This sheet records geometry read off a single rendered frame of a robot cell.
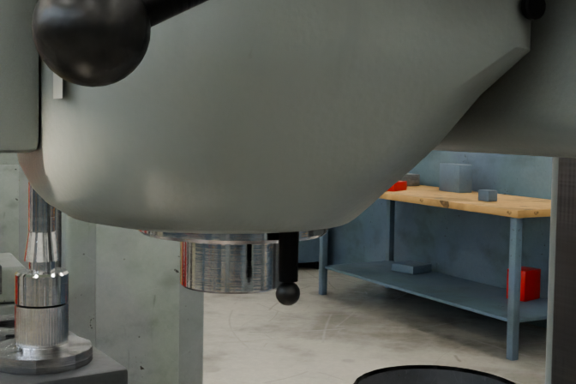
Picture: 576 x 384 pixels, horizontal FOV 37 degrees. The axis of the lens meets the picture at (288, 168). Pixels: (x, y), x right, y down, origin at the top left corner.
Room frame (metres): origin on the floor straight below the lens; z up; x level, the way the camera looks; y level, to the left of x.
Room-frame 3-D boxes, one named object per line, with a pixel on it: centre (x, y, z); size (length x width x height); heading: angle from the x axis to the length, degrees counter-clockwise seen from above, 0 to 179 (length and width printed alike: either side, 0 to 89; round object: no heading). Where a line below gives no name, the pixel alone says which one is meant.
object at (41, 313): (0.76, 0.22, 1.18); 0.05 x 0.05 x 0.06
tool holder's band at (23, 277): (0.76, 0.22, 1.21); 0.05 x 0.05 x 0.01
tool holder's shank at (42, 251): (0.76, 0.22, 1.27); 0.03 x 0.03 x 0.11
